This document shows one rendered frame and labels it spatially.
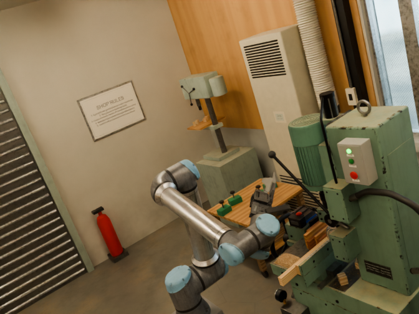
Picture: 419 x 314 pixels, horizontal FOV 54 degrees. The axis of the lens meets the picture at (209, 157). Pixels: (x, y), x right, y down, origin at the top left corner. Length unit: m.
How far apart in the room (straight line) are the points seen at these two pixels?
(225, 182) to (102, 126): 1.44
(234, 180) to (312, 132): 2.48
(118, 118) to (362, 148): 3.42
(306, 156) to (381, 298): 0.65
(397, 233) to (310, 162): 0.44
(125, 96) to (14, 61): 1.12
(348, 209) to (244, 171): 2.66
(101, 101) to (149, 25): 1.02
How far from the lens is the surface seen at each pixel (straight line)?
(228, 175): 4.14
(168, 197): 1.78
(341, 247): 1.79
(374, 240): 1.80
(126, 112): 4.63
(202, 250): 2.16
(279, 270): 2.01
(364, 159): 1.54
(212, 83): 3.92
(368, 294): 1.92
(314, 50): 3.25
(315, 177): 1.86
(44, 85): 4.42
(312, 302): 2.15
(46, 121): 4.41
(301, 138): 1.80
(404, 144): 1.68
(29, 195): 4.41
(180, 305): 2.25
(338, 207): 1.69
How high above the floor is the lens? 2.02
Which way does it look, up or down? 17 degrees down
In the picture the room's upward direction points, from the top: 19 degrees counter-clockwise
